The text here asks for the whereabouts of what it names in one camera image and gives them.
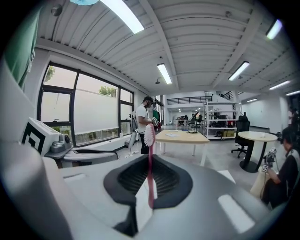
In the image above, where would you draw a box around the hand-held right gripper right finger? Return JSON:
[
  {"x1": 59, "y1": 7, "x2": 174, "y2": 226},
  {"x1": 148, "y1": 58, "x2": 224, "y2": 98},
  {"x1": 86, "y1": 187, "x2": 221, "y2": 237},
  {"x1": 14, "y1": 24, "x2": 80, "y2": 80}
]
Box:
[{"x1": 138, "y1": 154, "x2": 274, "y2": 240}]

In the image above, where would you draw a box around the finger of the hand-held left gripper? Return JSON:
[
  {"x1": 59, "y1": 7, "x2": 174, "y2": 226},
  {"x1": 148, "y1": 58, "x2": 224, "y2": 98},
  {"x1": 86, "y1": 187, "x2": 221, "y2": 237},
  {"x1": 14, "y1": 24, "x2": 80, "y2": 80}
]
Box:
[
  {"x1": 73, "y1": 147, "x2": 118, "y2": 156},
  {"x1": 62, "y1": 152, "x2": 118, "y2": 168}
]

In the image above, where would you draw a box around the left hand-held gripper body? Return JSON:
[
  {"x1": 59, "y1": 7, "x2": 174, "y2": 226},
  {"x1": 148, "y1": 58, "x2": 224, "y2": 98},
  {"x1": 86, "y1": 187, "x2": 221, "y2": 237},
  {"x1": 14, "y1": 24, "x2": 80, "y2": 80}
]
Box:
[{"x1": 20, "y1": 116, "x2": 74, "y2": 170}]

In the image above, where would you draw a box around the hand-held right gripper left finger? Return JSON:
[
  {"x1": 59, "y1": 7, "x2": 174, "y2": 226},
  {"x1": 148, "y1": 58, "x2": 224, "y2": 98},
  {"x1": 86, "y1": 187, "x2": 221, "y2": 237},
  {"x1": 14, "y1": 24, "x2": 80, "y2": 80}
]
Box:
[{"x1": 1, "y1": 140, "x2": 150, "y2": 240}]

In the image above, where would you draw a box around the pink toothbrush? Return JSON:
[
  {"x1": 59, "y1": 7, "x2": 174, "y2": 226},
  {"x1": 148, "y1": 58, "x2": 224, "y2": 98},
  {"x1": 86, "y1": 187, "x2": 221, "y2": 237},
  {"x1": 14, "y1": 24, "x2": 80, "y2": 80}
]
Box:
[{"x1": 143, "y1": 123, "x2": 156, "y2": 210}]

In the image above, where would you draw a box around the black framed window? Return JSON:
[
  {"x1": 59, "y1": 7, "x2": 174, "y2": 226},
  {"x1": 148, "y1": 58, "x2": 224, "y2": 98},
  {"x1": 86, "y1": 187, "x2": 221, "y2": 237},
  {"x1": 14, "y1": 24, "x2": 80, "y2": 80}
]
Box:
[{"x1": 37, "y1": 61, "x2": 136, "y2": 148}]

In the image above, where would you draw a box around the rectangular wooden table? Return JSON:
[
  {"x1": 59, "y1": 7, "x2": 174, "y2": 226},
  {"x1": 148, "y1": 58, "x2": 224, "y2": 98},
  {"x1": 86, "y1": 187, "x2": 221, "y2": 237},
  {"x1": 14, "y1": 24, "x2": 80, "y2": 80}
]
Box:
[{"x1": 153, "y1": 130, "x2": 210, "y2": 167}]

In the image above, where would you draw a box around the person's green shirt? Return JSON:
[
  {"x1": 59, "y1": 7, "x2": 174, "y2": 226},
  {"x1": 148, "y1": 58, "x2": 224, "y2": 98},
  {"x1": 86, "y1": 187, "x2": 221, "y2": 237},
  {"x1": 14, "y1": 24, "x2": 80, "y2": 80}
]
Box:
[{"x1": 3, "y1": 4, "x2": 39, "y2": 91}]

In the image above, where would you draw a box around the black office chair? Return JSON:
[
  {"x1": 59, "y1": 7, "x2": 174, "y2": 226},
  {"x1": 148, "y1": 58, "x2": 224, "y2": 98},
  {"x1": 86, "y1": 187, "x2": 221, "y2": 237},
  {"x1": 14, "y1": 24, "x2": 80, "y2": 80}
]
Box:
[{"x1": 231, "y1": 115, "x2": 251, "y2": 159}]

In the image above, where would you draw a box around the round wooden table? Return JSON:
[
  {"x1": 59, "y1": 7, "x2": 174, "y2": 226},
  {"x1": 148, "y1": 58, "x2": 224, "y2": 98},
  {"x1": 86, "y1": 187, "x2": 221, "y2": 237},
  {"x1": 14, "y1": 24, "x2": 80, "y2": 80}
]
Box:
[{"x1": 237, "y1": 131, "x2": 279, "y2": 173}]

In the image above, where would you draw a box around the white metal shelving unit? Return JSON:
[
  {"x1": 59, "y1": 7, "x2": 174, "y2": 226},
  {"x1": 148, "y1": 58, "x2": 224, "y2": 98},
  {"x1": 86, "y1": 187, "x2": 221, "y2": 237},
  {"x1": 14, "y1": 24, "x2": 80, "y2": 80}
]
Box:
[{"x1": 203, "y1": 100, "x2": 240, "y2": 139}]

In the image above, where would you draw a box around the black balcony railing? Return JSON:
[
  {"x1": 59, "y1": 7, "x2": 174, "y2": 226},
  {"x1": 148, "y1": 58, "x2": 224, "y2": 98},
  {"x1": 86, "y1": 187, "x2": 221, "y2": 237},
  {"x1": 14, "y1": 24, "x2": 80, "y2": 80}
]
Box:
[{"x1": 166, "y1": 96, "x2": 213, "y2": 105}]

